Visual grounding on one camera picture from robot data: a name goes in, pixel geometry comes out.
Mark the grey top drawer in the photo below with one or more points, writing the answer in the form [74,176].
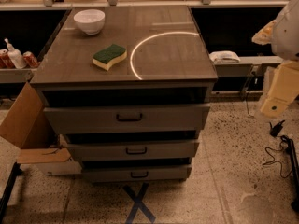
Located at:
[127,119]

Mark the grey drawer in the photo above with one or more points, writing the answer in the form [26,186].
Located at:
[145,173]
[125,151]
[127,119]

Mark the red soda can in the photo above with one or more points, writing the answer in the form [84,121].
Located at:
[30,59]

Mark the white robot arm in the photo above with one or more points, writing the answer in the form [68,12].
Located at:
[283,35]

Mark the brown cardboard box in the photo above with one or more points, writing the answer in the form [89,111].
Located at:
[26,127]

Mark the white pump bottle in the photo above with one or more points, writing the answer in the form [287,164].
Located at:
[15,56]

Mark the folded white cloth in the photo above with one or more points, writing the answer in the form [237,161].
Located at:
[225,56]

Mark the grey middle drawer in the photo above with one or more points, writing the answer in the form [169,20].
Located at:
[125,151]

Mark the white ceramic bowl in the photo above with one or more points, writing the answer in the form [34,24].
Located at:
[90,21]

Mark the black stand leg left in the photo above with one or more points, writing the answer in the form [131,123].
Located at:
[15,172]

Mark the red can at edge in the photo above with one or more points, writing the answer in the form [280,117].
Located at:
[5,61]

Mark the black stand leg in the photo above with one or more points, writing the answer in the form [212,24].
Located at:
[15,172]
[295,169]

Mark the grey bottom drawer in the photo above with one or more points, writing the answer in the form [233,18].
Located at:
[145,173]

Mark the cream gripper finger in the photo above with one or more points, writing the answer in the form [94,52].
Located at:
[283,89]
[263,36]

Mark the grey drawer cabinet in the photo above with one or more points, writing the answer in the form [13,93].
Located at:
[166,64]

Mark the black stand leg right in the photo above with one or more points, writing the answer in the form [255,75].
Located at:
[295,169]

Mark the green yellow sponge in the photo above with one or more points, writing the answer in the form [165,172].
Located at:
[109,56]

